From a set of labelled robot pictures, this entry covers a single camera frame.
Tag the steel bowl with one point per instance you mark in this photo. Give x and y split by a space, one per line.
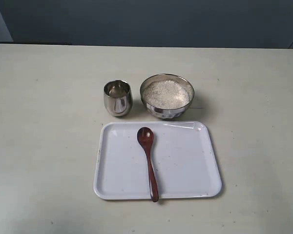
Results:
170 113

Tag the red-brown wooden spoon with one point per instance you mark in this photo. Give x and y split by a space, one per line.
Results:
145 138

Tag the white plastic tray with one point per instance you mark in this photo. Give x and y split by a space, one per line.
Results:
182 158

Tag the steel cup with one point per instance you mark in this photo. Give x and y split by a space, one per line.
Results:
118 99

